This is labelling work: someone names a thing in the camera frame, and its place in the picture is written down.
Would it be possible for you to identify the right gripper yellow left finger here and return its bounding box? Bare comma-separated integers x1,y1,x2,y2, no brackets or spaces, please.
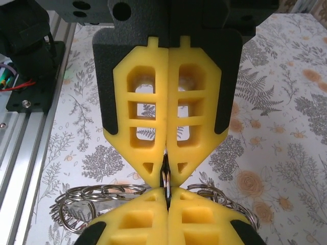
76,187,170,245

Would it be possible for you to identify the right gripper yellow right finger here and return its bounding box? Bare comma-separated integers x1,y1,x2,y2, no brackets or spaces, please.
168,187,267,245

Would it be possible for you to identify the metal disc with keyrings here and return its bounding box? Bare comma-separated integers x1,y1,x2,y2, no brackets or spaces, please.
50,182,261,234

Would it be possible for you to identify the silver split keyring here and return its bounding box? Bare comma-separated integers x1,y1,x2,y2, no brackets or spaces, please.
159,150,173,208

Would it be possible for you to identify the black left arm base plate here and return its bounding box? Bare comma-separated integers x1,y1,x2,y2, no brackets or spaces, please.
6,40,66,113

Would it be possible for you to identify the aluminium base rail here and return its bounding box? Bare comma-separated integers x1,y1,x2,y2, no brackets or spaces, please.
0,15,77,205

